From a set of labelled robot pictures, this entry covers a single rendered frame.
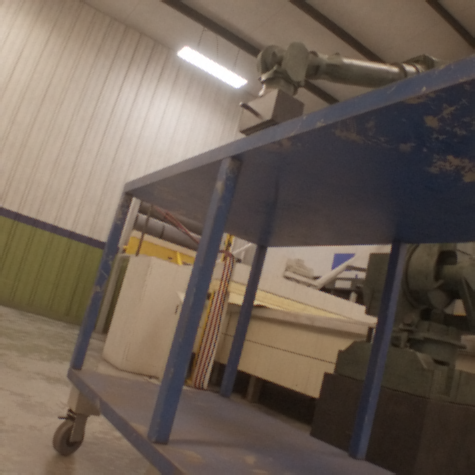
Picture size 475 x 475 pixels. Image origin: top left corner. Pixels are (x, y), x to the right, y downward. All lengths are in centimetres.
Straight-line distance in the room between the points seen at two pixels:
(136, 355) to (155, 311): 43
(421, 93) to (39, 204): 752
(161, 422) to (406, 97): 84
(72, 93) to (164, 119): 173
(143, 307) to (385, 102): 368
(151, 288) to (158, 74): 562
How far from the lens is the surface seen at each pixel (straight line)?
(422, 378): 215
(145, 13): 883
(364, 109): 85
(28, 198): 801
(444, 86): 75
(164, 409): 112
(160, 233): 774
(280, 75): 188
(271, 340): 411
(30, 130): 819
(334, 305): 507
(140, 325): 430
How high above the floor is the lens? 59
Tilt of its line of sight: 13 degrees up
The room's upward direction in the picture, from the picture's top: 15 degrees clockwise
